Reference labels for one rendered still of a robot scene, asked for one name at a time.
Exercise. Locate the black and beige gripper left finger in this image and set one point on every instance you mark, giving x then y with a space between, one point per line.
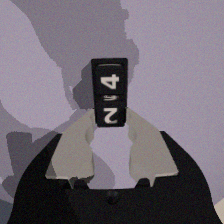
66 158

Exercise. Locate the black cube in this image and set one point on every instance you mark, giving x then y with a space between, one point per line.
110 79
110 110

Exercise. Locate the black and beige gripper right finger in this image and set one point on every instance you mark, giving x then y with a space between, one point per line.
156 156

